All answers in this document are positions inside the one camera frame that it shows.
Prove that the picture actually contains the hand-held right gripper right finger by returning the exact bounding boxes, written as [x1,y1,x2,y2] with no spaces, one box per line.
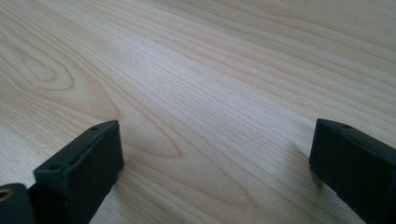
[308,118,396,224]

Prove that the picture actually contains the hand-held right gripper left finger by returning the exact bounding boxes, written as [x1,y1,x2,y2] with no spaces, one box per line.
[30,119,125,224]

